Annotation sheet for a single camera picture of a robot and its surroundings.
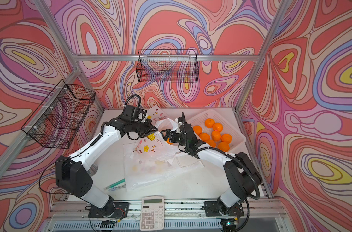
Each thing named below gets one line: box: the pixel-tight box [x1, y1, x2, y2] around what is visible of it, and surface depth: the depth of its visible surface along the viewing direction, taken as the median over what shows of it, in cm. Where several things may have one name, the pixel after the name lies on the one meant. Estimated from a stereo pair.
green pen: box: [103, 178, 127, 191], surface depth 83 cm
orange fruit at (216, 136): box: [211, 130, 221, 142], surface depth 99 cm
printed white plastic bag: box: [131, 117, 183, 161], surface depth 83 cm
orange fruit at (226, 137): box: [220, 133, 233, 145], surface depth 98 cm
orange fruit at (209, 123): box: [204, 117, 216, 129], surface depth 107 cm
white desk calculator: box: [139, 195, 165, 232], surface depth 72 cm
